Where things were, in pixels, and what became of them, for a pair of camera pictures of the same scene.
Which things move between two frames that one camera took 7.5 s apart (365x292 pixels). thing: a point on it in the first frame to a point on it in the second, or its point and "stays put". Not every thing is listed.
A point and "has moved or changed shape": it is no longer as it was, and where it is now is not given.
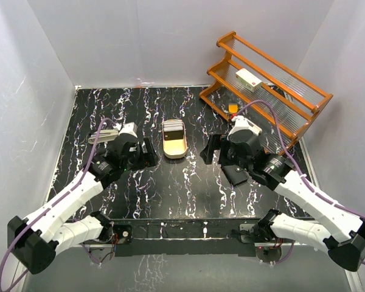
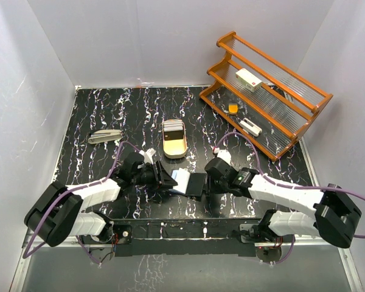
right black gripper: (215, 142) to (210, 187)
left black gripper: (150, 159) to (162, 177)
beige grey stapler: (103, 135) stays put
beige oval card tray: (175, 148) stays put
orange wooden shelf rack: (251, 86) stays put
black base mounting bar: (198, 236) stays put
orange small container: (233, 108) stays put
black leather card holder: (236, 174) has moved or changed shape
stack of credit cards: (173, 129) stays put
